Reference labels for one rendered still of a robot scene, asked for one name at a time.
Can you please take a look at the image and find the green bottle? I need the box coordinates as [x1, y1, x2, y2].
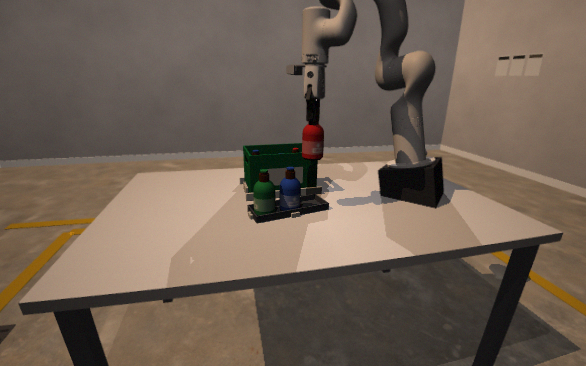
[253, 169, 275, 216]

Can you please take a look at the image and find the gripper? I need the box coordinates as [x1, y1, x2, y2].
[303, 65, 327, 122]

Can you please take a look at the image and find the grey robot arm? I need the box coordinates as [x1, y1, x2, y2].
[301, 0, 435, 169]

